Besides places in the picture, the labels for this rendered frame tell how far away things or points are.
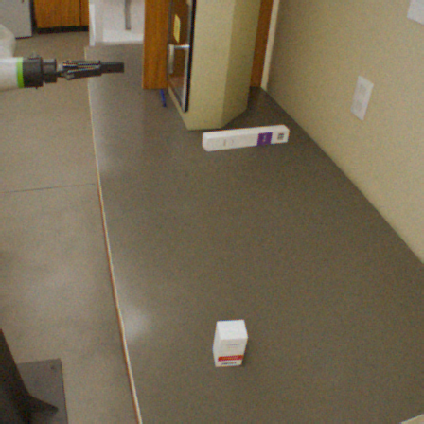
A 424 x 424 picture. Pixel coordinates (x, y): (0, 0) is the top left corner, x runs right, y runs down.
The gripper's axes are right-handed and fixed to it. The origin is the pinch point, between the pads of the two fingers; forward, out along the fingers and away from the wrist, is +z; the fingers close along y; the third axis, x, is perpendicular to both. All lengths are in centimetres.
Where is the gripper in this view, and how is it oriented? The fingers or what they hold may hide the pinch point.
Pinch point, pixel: (112, 67)
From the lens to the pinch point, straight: 135.5
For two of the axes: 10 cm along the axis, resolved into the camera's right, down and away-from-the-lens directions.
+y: -2.8, -6.0, 7.5
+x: -1.0, 7.9, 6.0
